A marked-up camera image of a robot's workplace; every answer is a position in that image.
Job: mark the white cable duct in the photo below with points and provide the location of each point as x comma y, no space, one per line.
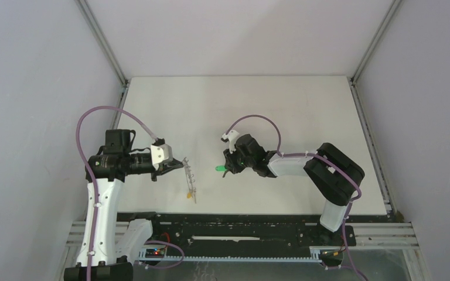
143,256

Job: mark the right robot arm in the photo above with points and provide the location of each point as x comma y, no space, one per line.
336,176

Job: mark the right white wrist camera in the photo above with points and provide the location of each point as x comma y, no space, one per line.
231,137

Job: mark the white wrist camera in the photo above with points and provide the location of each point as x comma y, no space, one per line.
231,137
160,152

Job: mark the right aluminium frame post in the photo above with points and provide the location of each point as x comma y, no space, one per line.
376,39

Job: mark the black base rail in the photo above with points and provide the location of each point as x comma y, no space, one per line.
256,236

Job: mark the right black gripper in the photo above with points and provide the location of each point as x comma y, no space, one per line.
231,164

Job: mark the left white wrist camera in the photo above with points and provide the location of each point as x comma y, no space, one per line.
160,152

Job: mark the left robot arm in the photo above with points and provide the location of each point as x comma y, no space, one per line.
101,257

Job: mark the aluminium frame post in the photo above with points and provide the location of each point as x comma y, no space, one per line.
376,39
101,39

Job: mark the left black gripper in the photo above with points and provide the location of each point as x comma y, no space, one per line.
164,168

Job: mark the left aluminium frame post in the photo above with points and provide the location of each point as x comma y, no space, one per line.
101,39

